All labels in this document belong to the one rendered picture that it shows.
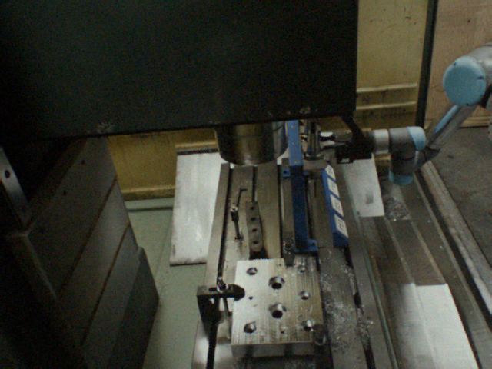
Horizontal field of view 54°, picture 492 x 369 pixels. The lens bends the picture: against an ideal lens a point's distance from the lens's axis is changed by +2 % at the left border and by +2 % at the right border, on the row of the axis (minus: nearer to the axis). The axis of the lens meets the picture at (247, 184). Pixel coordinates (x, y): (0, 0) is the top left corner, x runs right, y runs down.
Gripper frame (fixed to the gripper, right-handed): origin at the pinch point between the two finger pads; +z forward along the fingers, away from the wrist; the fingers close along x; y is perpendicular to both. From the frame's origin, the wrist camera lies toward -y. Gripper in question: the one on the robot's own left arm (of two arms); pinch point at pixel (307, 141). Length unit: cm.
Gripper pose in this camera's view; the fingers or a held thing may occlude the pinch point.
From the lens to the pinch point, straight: 153.7
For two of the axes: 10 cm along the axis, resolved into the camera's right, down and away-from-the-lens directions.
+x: 0.4, -5.4, 8.4
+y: 1.1, 8.4, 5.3
